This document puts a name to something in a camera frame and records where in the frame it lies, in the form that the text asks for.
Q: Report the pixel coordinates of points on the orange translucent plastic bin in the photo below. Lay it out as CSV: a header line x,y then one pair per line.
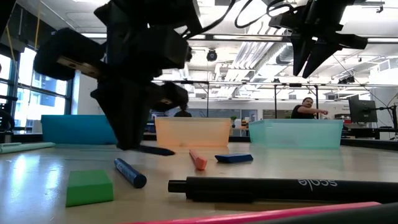
x,y
199,132

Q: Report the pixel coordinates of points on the black ceiling camera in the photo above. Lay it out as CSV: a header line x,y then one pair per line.
x,y
211,55

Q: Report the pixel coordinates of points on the black workstation frame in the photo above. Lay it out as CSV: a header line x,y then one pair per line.
x,y
275,102
207,99

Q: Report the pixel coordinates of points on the small potted plant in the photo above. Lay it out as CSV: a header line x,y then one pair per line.
x,y
233,119

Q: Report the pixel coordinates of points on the blue crayon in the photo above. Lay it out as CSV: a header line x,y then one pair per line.
x,y
130,173
158,151

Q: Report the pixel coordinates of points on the black equipment rack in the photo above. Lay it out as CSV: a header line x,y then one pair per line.
x,y
6,121

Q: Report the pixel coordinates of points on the black computer monitor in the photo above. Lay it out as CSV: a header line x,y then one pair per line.
x,y
362,110

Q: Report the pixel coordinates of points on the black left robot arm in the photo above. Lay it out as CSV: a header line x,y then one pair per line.
x,y
149,12

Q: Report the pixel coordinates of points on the black overhead rig bar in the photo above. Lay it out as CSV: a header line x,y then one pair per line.
x,y
217,37

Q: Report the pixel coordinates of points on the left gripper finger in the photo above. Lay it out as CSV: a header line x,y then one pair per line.
x,y
116,105
140,115

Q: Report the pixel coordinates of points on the black pen with white print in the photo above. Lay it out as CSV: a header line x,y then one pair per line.
x,y
264,189

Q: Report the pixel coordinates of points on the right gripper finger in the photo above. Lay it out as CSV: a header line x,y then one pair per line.
x,y
320,53
301,49

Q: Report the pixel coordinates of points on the blue eraser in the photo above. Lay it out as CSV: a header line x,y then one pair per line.
x,y
233,158

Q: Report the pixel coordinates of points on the mint green pen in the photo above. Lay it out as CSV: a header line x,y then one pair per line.
x,y
25,147

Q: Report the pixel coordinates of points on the pink pencil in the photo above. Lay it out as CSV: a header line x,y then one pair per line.
x,y
199,161
280,214

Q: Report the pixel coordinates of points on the teal translucent plastic bin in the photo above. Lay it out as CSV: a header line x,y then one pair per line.
x,y
295,133

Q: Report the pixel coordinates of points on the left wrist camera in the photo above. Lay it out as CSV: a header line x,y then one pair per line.
x,y
168,48

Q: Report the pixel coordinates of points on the plain black pen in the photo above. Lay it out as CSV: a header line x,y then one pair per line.
x,y
357,216

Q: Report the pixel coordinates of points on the green eraser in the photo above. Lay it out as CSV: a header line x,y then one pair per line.
x,y
90,188

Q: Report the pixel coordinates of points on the blue plastic bin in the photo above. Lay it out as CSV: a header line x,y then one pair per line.
x,y
74,129

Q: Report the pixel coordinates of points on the person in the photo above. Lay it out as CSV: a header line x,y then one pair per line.
x,y
183,113
300,112

